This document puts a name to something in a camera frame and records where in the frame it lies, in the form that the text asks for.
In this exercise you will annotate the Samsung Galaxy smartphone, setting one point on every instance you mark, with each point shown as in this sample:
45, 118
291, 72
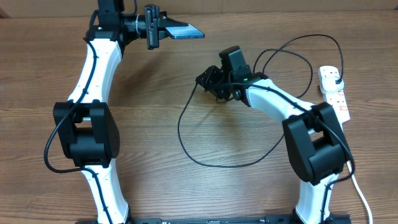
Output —
185, 32

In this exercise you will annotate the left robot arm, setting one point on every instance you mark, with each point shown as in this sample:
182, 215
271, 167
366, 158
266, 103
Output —
88, 133

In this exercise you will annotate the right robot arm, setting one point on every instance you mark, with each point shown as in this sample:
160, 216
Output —
316, 146

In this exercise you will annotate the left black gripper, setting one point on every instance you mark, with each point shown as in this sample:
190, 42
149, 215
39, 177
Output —
153, 22

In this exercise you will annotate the white power strip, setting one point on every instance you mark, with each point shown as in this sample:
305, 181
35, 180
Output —
336, 99

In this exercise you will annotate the white charger plug adapter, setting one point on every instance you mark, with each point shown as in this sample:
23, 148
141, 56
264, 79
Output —
330, 85

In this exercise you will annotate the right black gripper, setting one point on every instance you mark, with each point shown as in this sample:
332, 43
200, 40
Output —
208, 83

